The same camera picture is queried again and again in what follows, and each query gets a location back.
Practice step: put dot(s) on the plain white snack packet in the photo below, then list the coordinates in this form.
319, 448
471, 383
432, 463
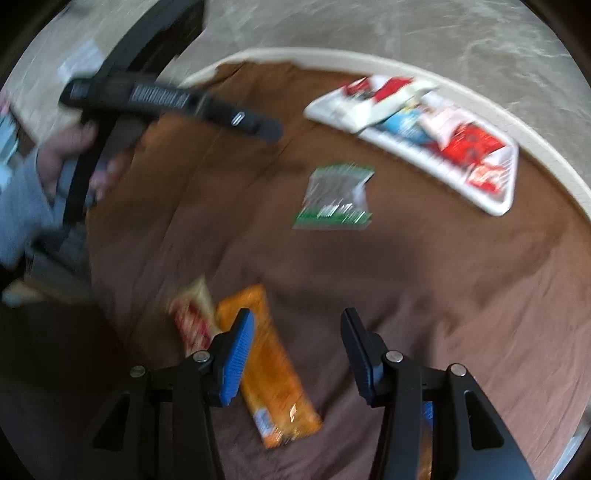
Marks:
369, 113

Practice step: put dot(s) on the black curved frame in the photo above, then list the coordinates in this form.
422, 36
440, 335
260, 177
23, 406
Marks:
138, 41

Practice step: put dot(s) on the light blue snack bag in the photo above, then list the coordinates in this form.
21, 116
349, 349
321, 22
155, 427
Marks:
406, 124

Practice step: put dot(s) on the long orange snack packet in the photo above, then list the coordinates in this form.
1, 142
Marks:
273, 385

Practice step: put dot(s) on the clear green-edged snack packet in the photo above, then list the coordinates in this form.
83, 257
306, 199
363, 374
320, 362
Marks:
333, 194

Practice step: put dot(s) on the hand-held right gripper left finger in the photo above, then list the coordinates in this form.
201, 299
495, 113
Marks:
236, 360

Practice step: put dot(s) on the gold red-label snack packet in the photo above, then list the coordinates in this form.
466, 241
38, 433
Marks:
194, 323

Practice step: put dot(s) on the person's left hand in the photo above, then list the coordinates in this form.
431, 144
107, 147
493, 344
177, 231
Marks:
64, 152

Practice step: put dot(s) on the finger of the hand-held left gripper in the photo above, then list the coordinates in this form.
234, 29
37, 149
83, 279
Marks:
244, 121

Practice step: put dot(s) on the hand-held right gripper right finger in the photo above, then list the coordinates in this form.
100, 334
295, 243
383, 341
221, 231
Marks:
364, 364

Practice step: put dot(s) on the person's left forearm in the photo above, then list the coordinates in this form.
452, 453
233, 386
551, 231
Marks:
23, 217

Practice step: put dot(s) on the large red snack bag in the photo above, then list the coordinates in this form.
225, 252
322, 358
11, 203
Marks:
475, 154

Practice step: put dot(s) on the white ribbed plastic tray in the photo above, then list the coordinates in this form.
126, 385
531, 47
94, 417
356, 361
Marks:
490, 203

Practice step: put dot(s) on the brown table cloth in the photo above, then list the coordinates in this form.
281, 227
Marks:
461, 300

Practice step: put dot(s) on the long red white snack packet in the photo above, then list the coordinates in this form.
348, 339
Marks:
383, 87

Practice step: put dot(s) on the small pink snack packet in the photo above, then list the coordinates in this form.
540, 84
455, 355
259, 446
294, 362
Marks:
438, 124

